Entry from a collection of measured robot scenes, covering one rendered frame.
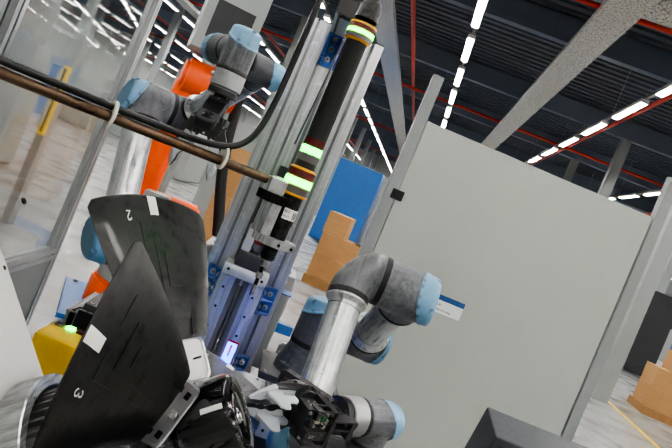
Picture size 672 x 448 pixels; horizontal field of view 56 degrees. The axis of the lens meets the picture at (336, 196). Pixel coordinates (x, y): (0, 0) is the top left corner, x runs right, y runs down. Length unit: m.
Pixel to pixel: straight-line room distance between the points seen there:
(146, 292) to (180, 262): 0.29
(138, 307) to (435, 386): 2.36
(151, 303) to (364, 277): 0.76
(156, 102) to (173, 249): 0.93
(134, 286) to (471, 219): 2.29
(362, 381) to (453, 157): 1.06
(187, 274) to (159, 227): 0.08
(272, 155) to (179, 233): 0.95
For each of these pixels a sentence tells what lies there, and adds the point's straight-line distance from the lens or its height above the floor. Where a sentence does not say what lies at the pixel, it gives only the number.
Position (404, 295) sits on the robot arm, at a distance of 1.43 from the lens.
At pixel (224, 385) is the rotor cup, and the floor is 1.26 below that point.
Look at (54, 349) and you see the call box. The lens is 1.43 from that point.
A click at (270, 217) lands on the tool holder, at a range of 0.96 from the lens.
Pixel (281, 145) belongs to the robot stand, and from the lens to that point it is 1.95.
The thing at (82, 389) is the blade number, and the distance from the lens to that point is 0.68.
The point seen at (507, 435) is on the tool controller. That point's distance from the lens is 1.46.
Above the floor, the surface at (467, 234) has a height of 1.61.
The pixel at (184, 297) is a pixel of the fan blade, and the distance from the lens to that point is 0.99.
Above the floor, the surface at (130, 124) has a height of 1.54.
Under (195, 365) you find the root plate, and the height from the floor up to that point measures 1.25.
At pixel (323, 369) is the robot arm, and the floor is 1.22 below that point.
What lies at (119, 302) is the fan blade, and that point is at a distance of 0.69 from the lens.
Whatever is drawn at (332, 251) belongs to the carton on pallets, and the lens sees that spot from 10.32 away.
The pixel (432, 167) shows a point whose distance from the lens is 2.83.
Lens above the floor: 1.57
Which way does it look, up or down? 1 degrees down
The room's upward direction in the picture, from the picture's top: 23 degrees clockwise
